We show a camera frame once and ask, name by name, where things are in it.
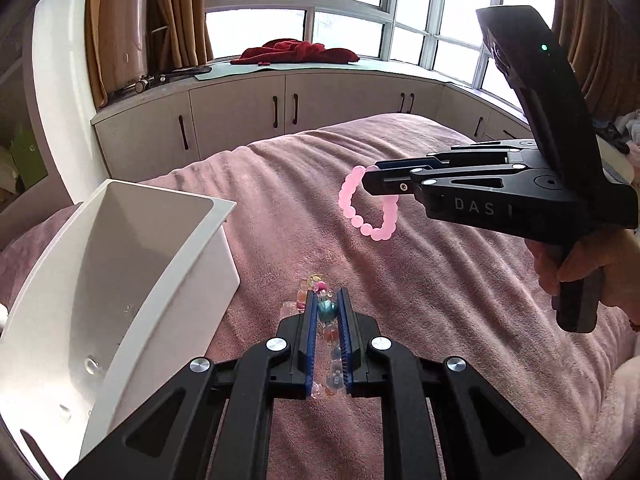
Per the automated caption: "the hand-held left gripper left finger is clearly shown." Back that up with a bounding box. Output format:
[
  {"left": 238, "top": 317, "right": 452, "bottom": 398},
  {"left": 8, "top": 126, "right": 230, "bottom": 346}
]
[{"left": 64, "top": 289, "right": 320, "bottom": 480}]

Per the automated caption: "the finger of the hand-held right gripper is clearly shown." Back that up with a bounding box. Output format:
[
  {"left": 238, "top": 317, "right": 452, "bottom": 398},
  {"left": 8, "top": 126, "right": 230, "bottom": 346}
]
[
  {"left": 363, "top": 162, "right": 536, "bottom": 196},
  {"left": 374, "top": 142, "right": 538, "bottom": 171}
]

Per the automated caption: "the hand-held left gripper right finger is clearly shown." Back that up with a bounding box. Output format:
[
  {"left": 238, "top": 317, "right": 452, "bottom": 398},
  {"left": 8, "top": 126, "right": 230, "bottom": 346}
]
[{"left": 337, "top": 288, "right": 583, "bottom": 480}]

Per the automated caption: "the multicolour bead bracelet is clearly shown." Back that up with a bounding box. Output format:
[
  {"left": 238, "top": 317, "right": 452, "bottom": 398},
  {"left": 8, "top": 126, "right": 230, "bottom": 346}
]
[{"left": 282, "top": 274, "right": 351, "bottom": 401}]

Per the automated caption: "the pink bead bracelet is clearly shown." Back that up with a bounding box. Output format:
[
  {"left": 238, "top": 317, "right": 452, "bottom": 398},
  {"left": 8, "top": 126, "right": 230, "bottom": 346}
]
[{"left": 339, "top": 165, "right": 400, "bottom": 241}]

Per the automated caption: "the white plastic storage box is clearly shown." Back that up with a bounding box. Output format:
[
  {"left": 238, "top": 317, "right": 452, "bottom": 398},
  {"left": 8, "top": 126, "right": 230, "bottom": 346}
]
[{"left": 0, "top": 178, "right": 240, "bottom": 480}]

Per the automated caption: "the person's right hand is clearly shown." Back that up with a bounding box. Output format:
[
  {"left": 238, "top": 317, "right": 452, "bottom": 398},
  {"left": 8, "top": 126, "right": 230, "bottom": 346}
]
[{"left": 525, "top": 229, "right": 640, "bottom": 312}]

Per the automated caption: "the pile of clothes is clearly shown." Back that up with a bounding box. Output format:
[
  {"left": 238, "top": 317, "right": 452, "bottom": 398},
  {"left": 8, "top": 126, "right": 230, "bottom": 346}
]
[{"left": 592, "top": 107, "right": 640, "bottom": 186}]

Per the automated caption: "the brown curtain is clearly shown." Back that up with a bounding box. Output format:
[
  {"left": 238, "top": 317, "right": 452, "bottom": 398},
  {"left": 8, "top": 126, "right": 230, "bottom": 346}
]
[
  {"left": 85, "top": 0, "right": 215, "bottom": 108},
  {"left": 552, "top": 0, "right": 640, "bottom": 121}
]

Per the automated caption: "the pink fleece blanket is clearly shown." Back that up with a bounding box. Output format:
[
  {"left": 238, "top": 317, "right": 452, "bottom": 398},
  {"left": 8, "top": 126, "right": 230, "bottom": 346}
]
[{"left": 0, "top": 112, "right": 640, "bottom": 480}]

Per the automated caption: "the red cloth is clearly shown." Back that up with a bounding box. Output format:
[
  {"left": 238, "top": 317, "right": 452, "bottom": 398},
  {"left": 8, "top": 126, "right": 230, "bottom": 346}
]
[{"left": 230, "top": 38, "right": 361, "bottom": 67}]

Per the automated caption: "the white framed bay window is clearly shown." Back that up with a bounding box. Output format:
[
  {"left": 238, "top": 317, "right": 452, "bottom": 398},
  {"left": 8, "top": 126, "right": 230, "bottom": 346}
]
[{"left": 202, "top": 0, "right": 558, "bottom": 111}]

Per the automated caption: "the white window cabinet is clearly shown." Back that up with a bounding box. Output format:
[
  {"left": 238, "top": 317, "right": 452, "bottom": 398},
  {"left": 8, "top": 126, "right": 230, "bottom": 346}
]
[{"left": 90, "top": 67, "right": 531, "bottom": 181}]

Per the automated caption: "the grey-green sill mat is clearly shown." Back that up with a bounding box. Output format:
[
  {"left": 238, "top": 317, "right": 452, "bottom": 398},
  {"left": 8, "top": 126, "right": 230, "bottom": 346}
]
[{"left": 197, "top": 57, "right": 363, "bottom": 81}]

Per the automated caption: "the black rod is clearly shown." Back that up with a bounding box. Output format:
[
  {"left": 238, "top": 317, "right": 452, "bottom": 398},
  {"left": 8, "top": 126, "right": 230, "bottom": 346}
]
[{"left": 150, "top": 65, "right": 212, "bottom": 83}]

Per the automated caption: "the pink suitcase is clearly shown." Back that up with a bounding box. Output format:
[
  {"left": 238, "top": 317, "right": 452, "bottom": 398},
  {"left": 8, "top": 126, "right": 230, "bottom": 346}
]
[{"left": 97, "top": 0, "right": 151, "bottom": 98}]

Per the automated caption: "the green toy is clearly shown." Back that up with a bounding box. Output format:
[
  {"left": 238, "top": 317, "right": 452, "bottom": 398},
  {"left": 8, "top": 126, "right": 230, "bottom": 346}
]
[{"left": 10, "top": 127, "right": 48, "bottom": 188}]

